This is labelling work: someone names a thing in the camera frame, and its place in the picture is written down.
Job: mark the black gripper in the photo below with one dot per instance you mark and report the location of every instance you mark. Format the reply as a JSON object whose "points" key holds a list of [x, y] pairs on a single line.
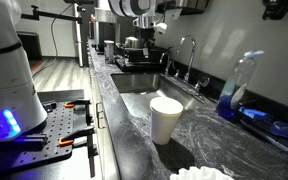
{"points": [[147, 33]]}

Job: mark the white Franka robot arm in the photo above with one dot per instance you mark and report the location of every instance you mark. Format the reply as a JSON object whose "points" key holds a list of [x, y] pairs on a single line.
{"points": [[7, 76]]}

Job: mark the black dish rack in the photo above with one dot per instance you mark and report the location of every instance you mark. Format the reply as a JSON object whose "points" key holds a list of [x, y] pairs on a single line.
{"points": [[134, 58]]}

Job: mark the small metal canister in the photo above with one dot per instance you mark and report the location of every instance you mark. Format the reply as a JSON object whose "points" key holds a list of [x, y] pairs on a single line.
{"points": [[109, 50]]}

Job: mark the steel coffee machine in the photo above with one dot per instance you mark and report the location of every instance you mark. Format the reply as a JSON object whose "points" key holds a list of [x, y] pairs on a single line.
{"points": [[104, 26]]}

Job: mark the chrome sink faucet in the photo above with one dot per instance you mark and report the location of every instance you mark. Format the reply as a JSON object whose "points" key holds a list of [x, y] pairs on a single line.
{"points": [[191, 56]]}

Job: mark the stainless steel sink basin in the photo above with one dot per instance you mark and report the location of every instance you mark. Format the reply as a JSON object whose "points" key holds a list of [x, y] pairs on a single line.
{"points": [[140, 86]]}

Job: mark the steel paper towel dispenser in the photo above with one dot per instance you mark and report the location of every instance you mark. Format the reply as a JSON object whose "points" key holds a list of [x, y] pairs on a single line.
{"points": [[194, 6]]}

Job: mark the white paper cup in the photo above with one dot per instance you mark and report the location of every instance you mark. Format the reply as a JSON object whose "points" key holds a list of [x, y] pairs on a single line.
{"points": [[164, 123]]}

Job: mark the dark metal robot cart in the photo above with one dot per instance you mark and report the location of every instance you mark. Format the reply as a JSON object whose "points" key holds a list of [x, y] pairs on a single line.
{"points": [[64, 95]]}

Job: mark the clear blue soap bottle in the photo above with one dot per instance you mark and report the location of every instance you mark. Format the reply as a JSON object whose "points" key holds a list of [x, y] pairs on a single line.
{"points": [[232, 96]]}

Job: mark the black floor bin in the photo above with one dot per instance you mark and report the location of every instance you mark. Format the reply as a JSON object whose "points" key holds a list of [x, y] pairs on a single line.
{"points": [[31, 46]]}

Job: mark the blue sponge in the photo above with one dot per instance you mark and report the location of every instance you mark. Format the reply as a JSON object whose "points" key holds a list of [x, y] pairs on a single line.
{"points": [[255, 114]]}

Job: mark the black perforated breadboard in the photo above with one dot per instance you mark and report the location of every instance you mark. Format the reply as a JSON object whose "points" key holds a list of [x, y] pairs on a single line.
{"points": [[54, 133]]}

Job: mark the white coffee filter stack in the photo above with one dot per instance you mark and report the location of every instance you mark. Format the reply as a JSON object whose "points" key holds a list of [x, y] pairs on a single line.
{"points": [[200, 174]]}

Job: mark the black sponge tray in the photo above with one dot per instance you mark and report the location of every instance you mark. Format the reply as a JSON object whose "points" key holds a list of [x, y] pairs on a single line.
{"points": [[267, 133]]}

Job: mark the blue scrub brush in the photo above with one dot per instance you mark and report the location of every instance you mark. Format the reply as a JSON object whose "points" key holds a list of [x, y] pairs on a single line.
{"points": [[285, 129]]}

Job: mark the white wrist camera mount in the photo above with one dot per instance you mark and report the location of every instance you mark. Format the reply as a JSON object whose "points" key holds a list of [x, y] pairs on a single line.
{"points": [[161, 27]]}

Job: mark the metal stand post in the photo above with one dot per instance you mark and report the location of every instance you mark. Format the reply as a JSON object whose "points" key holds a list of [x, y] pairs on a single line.
{"points": [[84, 36]]}

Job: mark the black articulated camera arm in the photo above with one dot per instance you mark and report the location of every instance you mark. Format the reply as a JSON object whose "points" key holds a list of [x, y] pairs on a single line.
{"points": [[47, 14]]}

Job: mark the black wall dispenser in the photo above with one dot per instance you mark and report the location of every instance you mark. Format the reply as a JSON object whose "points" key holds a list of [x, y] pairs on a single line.
{"points": [[280, 8]]}

